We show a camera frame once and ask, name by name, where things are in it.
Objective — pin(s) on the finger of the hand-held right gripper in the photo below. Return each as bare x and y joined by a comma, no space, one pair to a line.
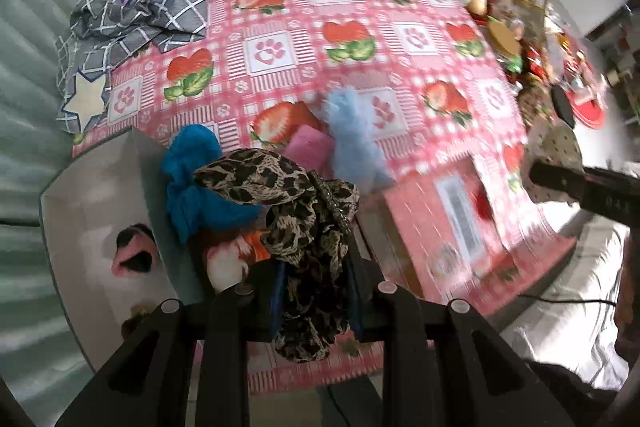
555,179

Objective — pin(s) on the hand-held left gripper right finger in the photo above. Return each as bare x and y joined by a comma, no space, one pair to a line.
354,307

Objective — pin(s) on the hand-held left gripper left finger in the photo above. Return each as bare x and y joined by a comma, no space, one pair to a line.
276,302

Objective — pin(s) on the white polka dot scrunchie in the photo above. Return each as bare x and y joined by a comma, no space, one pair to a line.
560,147

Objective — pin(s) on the leopard print scrunchie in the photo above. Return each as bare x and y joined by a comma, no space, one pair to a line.
300,227

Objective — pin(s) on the dark brown scrunchie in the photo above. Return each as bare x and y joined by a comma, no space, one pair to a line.
136,319

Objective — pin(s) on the pink and black sock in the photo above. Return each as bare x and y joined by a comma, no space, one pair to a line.
132,252

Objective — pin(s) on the white cardboard box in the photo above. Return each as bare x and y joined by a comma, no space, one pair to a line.
85,207

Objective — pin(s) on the person's right forearm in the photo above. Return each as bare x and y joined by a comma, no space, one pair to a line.
629,297

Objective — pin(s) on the orange white cloth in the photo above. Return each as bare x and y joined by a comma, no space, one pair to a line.
230,262

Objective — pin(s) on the glass jar with black lid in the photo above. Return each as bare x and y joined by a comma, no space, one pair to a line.
545,107

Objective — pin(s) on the red round placemat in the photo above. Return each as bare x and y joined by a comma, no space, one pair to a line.
587,102

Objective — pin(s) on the red patterned box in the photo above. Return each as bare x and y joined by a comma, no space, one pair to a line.
440,227

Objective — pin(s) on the white bed cover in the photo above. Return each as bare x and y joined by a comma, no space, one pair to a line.
560,337

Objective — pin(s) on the jar with yellow lid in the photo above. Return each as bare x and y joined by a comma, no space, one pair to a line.
505,38

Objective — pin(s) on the bright pink cloth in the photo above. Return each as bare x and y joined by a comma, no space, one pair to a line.
310,152

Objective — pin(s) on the light blue fluffy cloth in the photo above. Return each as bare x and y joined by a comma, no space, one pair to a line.
355,137

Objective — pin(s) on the olive green packet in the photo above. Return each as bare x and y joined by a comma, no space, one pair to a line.
529,9

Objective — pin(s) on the yellow fruit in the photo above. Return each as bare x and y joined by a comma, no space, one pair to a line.
477,3

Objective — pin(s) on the strawberry print pink tablecloth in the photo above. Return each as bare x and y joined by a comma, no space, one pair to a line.
310,7

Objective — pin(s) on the grey plaid star blanket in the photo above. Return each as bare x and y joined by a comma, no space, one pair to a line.
140,2

